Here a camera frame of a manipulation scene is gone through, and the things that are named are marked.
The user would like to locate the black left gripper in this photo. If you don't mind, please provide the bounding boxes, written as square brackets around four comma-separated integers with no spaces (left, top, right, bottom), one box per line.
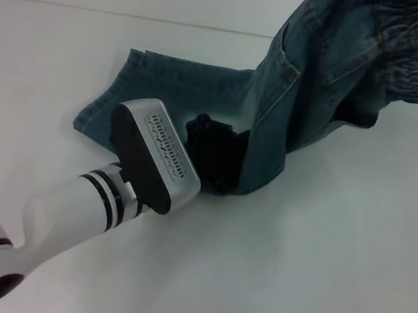
[174,110,257,200]

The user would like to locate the blue denim shorts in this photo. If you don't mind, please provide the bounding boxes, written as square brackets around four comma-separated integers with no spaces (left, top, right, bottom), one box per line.
[65,0,418,229]

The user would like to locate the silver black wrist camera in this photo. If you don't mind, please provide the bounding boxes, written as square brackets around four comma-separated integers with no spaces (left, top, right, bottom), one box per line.
[97,91,215,220]

